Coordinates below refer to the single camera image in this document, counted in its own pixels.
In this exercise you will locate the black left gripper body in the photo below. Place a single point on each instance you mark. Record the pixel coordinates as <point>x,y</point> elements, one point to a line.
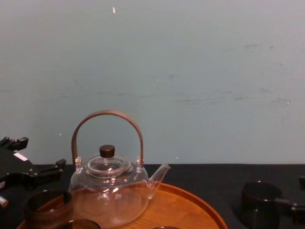
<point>16,168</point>

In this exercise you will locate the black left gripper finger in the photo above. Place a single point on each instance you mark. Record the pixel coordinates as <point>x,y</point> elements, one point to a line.
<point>20,143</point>
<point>51,173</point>

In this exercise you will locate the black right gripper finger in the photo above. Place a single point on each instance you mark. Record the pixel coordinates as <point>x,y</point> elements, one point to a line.
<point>297,213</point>
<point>302,182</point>

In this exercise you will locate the round wooden tray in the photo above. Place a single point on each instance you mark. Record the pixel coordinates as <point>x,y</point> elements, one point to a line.
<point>181,207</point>

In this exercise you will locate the dark tinted glass cup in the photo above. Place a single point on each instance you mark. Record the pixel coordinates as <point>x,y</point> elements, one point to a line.
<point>45,210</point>
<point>168,227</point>
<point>258,205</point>
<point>79,224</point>

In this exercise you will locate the glass teapot lid dark knob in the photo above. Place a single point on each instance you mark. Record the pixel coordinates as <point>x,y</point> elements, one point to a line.
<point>107,164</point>

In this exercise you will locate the black table cloth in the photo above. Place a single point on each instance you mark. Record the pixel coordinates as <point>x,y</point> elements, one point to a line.
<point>205,176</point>

